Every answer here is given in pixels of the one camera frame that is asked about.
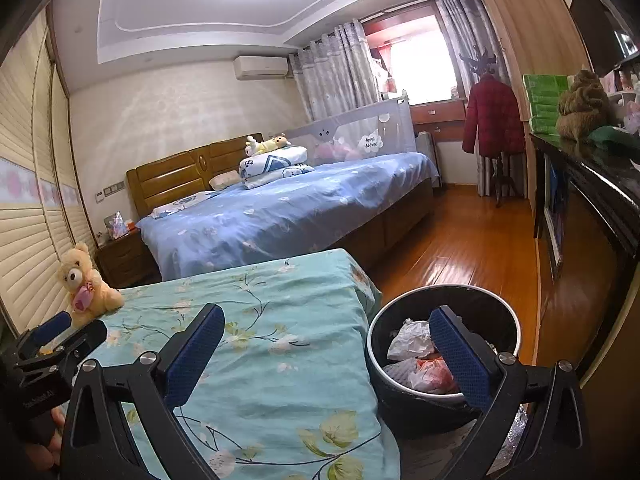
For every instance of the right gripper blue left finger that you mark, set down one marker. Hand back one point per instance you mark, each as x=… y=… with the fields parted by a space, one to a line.
x=97 y=440

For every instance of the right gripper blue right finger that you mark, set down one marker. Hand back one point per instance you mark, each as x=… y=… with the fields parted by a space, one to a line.
x=554 y=442

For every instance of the red clear plastic bag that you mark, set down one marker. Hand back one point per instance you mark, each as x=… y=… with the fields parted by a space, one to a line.
x=430 y=375

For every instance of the white red paper bag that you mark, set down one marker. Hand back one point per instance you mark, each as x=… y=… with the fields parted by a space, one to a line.
x=413 y=340

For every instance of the black trash bin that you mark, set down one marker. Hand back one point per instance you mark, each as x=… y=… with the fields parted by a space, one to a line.
x=417 y=392

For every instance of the silver foil bag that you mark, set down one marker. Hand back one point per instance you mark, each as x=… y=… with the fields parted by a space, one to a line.
x=511 y=441

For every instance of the beige teddy bear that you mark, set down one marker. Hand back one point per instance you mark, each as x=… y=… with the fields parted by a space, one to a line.
x=89 y=296

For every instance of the wooden nightstand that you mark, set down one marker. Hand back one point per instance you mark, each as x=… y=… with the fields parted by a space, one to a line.
x=127 y=262

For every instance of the teal floral tablecloth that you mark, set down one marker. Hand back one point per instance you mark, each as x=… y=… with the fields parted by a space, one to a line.
x=287 y=393

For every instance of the wooden headboard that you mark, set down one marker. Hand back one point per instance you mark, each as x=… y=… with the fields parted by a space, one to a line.
x=182 y=174

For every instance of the black tv cabinet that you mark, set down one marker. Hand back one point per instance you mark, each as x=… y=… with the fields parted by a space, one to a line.
x=586 y=227

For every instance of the beige pillow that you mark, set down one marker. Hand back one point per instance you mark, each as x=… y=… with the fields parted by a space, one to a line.
x=222 y=181

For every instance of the blue floral bed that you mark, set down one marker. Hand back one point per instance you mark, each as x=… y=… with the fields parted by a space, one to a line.
x=364 y=207

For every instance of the folded blue white quilt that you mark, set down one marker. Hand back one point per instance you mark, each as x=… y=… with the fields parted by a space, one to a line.
x=261 y=169

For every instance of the yellow plush dog toy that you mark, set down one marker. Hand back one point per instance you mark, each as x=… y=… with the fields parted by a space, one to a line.
x=253 y=147

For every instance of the red jacket on stand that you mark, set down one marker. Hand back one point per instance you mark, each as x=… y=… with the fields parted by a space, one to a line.
x=493 y=122

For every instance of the brown plush toy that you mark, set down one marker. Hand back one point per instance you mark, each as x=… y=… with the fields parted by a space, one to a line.
x=583 y=108

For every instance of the wooden desk under window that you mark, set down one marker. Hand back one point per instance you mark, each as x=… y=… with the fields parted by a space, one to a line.
x=443 y=119

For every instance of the green boxes stack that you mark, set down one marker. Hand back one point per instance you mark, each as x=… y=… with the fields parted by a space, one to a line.
x=543 y=94

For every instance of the white air conditioner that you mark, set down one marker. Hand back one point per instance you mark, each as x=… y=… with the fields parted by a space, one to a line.
x=260 y=67

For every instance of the wooden wardrobe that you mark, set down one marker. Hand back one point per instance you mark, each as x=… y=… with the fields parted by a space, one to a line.
x=538 y=37

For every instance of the grey curtain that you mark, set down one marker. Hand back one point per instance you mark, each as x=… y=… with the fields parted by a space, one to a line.
x=333 y=74

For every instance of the grey bed guard rail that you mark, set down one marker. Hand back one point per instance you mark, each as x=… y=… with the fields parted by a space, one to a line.
x=382 y=128

